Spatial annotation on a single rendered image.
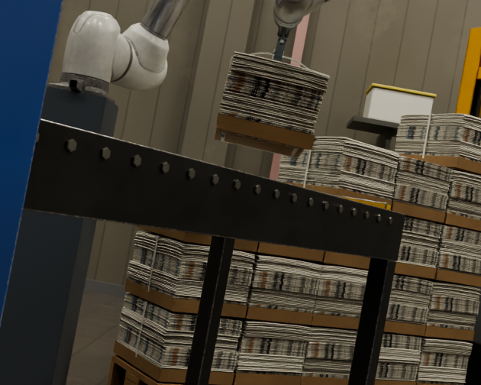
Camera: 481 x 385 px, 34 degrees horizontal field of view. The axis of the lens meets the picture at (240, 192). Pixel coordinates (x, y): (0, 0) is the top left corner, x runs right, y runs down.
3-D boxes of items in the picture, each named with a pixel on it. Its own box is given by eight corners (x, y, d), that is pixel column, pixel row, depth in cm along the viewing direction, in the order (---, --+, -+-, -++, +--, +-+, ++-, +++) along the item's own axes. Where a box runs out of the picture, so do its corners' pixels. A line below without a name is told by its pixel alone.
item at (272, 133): (215, 126, 241) (218, 112, 241) (307, 147, 242) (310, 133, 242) (214, 127, 225) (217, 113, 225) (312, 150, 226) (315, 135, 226)
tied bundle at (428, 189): (329, 205, 331) (339, 151, 332) (380, 215, 347) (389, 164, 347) (390, 213, 299) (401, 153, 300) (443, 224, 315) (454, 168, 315)
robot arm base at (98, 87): (43, 84, 237) (46, 66, 238) (62, 95, 259) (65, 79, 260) (101, 95, 237) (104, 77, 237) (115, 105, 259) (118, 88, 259)
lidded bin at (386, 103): (419, 136, 522) (425, 101, 522) (430, 130, 488) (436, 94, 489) (359, 124, 523) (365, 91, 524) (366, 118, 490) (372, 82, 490)
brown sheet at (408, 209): (330, 203, 332) (332, 193, 332) (380, 213, 347) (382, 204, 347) (392, 211, 299) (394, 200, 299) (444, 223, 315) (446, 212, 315)
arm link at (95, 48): (50, 71, 248) (62, 4, 249) (90, 85, 263) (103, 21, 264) (85, 74, 239) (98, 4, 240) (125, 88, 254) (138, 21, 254)
